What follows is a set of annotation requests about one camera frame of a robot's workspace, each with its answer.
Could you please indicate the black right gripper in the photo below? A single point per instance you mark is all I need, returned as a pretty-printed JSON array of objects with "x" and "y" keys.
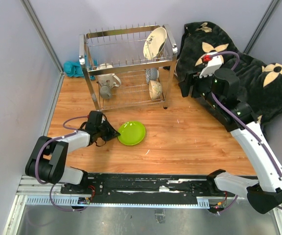
[{"x": 189, "y": 79}]

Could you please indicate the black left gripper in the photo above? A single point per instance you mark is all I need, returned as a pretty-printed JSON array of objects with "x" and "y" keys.
[{"x": 112, "y": 133}]

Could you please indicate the lime green plate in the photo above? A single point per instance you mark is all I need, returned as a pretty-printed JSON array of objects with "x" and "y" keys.
[{"x": 131, "y": 133}]

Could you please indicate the cream bowl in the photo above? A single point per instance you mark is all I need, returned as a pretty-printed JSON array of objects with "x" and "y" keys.
[{"x": 155, "y": 89}]

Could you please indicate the blue patterned bowl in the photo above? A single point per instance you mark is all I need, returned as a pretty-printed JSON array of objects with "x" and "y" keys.
[{"x": 151, "y": 74}]

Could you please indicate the small grey cup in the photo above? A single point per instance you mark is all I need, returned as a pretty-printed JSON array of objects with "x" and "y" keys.
[{"x": 105, "y": 92}]

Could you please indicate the green-lined floral mug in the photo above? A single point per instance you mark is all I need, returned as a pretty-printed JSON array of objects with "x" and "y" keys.
[{"x": 110, "y": 79}]

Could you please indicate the white plate with black flowers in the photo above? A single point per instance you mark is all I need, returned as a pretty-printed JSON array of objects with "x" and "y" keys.
[{"x": 154, "y": 43}]

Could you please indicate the steel wire dish rack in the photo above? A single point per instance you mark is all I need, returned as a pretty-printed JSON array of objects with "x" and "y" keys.
[{"x": 123, "y": 49}]

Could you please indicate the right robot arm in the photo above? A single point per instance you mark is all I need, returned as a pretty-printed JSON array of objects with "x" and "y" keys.
[{"x": 239, "y": 119}]

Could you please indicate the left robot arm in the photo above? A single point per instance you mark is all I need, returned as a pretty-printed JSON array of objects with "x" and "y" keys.
[{"x": 47, "y": 162}]

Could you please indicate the teal cloth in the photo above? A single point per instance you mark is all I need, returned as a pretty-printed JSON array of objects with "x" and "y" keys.
[{"x": 73, "y": 69}]

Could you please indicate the black flower blanket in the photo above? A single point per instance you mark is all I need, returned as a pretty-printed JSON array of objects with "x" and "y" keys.
[{"x": 260, "y": 83}]

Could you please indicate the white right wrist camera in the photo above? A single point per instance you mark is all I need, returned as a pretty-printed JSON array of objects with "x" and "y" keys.
[{"x": 212, "y": 63}]

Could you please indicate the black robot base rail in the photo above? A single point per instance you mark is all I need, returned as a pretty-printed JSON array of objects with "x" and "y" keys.
[{"x": 143, "y": 189}]

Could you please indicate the aluminium corner post right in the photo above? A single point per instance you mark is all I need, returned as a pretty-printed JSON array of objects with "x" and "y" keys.
[{"x": 272, "y": 7}]

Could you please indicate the aluminium corner post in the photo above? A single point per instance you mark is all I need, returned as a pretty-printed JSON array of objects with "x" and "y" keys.
[
  {"x": 42, "y": 34},
  {"x": 272, "y": 7}
]

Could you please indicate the aluminium corner post left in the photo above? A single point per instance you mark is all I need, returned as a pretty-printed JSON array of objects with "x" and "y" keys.
[{"x": 42, "y": 34}]

